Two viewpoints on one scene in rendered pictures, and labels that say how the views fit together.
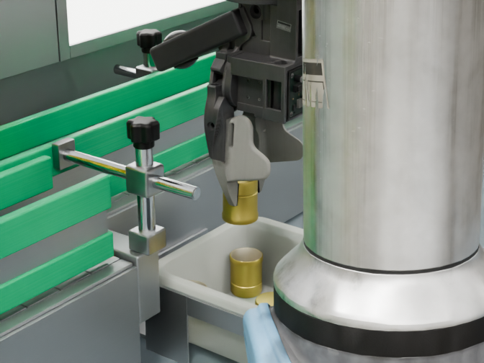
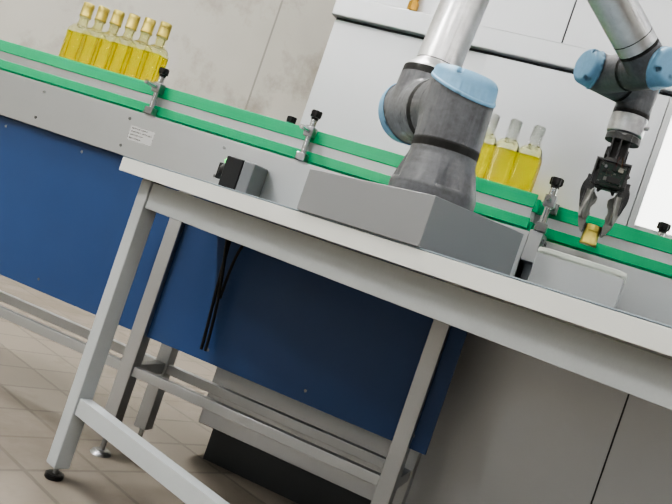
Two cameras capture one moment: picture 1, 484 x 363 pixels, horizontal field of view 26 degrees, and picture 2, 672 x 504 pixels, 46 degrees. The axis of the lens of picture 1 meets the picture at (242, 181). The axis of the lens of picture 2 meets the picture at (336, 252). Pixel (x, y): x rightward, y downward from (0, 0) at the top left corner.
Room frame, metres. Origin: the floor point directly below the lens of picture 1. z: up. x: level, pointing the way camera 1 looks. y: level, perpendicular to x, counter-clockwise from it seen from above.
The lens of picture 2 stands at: (-0.02, -1.47, 0.71)
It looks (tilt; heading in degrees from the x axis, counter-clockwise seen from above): 0 degrees down; 73
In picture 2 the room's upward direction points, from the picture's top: 19 degrees clockwise
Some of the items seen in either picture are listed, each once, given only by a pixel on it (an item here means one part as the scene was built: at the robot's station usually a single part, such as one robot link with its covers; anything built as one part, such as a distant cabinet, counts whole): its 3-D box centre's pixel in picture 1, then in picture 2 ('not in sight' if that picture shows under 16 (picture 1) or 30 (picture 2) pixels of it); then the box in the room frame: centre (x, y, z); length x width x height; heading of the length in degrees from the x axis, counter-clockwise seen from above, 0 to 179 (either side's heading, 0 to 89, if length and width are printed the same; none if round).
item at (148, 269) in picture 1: (114, 270); (535, 248); (0.89, 0.12, 0.85); 0.09 x 0.04 x 0.07; 53
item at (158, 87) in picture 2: not in sight; (152, 89); (0.01, 0.70, 0.94); 0.07 x 0.04 x 0.13; 53
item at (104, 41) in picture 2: not in sight; (104, 56); (-0.15, 1.03, 1.02); 0.06 x 0.06 x 0.28; 53
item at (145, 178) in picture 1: (125, 179); (549, 206); (0.89, 0.11, 0.95); 0.17 x 0.03 x 0.12; 53
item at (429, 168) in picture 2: not in sight; (437, 173); (0.48, -0.21, 0.88); 0.15 x 0.15 x 0.10
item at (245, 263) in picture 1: (246, 273); not in sight; (1.00, 0.00, 0.79); 0.04 x 0.04 x 0.04
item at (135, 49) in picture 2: not in sight; (135, 65); (-0.06, 0.97, 1.02); 0.06 x 0.06 x 0.28; 53
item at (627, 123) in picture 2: not in sight; (628, 128); (0.93, -0.02, 1.14); 0.08 x 0.08 x 0.05
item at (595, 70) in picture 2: not in sight; (609, 74); (0.83, -0.05, 1.22); 0.11 x 0.11 x 0.08; 7
